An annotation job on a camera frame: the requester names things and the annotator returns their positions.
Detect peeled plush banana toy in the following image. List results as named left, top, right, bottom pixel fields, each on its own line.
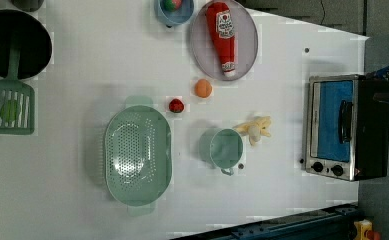
left=234, top=116, right=271, bottom=146

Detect black and silver toaster oven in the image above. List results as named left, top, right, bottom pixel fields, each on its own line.
left=305, top=74, right=389, bottom=181

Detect red plush ketchup bottle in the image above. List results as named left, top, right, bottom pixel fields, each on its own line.
left=206, top=2, right=236, bottom=77

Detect grey round plate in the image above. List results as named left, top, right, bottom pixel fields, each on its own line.
left=190, top=0, right=258, bottom=81

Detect orange toy fruit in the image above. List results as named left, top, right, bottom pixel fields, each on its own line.
left=194, top=79, right=213, bottom=98

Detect small red strawberry toy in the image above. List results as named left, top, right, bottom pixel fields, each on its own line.
left=168, top=98, right=185, bottom=113

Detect blue bowl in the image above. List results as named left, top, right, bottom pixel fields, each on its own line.
left=154, top=0, right=194, bottom=27

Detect strawberry toy in bowl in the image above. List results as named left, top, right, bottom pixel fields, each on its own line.
left=163, top=0, right=182, bottom=12

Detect green perforated colander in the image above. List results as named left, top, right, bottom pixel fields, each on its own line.
left=103, top=96, right=172, bottom=216

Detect black round pan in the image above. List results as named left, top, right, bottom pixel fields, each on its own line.
left=0, top=10, right=52, bottom=79

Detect dark grey pot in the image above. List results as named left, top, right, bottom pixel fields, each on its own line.
left=10, top=0, right=45, bottom=12

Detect green toy under spatula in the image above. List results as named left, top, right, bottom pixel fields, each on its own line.
left=0, top=100, right=19, bottom=122

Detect green slotted spatula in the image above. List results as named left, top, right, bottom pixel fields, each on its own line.
left=0, top=37, right=35, bottom=135

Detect blue metal frame rail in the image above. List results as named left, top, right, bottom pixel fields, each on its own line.
left=173, top=204, right=364, bottom=240

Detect green cup with handle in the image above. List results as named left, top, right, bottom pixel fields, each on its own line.
left=199, top=128, right=244, bottom=176

